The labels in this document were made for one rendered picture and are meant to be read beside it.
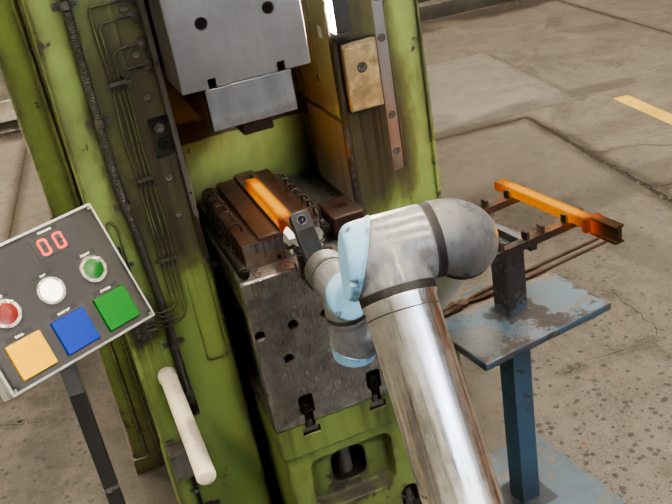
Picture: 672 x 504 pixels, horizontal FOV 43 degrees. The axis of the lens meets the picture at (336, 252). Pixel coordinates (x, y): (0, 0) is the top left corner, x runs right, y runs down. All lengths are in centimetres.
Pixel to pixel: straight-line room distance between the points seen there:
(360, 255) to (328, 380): 103
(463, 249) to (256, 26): 84
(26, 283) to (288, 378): 71
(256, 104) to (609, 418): 160
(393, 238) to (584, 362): 201
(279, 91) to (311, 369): 70
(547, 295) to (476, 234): 104
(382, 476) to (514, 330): 64
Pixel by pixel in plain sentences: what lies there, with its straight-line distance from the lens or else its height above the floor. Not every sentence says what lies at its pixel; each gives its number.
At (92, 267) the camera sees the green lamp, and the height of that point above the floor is 109.
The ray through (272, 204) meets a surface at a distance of 213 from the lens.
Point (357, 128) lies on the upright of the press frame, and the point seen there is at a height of 114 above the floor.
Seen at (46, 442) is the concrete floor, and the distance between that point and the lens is 335.
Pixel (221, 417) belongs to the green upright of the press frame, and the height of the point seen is 43.
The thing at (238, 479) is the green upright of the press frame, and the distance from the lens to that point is 255.
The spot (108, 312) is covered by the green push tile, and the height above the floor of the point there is 101.
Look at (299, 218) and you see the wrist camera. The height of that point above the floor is 108.
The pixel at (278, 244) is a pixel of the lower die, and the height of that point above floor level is 96.
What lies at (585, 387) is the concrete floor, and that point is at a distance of 305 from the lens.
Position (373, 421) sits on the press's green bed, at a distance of 234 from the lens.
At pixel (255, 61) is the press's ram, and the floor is 140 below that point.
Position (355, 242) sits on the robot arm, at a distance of 121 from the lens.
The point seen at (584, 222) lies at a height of 93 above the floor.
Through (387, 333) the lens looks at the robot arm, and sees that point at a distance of 121.
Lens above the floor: 184
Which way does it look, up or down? 27 degrees down
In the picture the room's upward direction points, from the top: 10 degrees counter-clockwise
